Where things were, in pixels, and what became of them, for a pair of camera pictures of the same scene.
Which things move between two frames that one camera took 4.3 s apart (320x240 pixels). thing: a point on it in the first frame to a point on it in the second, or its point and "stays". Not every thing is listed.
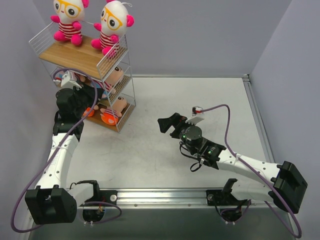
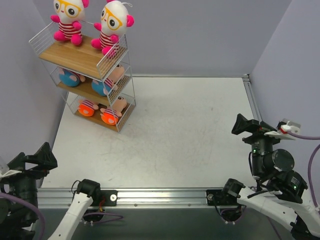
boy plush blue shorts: [114, 77] stays
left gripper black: [85, 91] to [27, 170]
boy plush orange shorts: [110, 115] stays
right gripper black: [177, 125] to [260, 136]
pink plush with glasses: [68, 13] stays
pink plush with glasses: [114, 21] stays
